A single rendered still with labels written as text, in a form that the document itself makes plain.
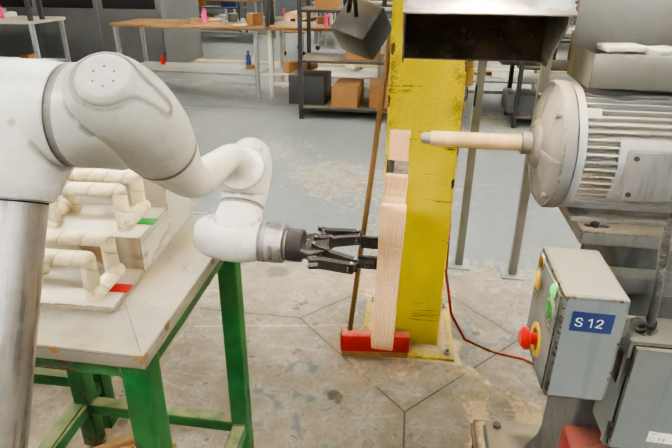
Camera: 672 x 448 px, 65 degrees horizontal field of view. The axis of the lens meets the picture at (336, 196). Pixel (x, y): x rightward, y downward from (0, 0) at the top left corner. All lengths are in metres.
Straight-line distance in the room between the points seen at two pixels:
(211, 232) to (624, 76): 0.86
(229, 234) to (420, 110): 1.05
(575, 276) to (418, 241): 1.32
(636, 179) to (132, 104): 0.83
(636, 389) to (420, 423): 1.11
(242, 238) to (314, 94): 4.97
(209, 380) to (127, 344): 1.31
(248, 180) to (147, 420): 0.52
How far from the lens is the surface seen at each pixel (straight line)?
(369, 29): 0.50
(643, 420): 1.29
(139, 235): 1.25
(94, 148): 0.68
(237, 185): 1.17
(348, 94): 5.93
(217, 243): 1.17
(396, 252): 0.97
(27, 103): 0.70
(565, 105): 1.04
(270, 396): 2.26
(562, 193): 1.06
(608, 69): 1.05
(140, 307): 1.17
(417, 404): 2.24
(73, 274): 1.31
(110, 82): 0.64
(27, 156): 0.71
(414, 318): 2.39
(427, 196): 2.10
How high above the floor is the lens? 1.57
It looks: 23 degrees down
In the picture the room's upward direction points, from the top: 1 degrees clockwise
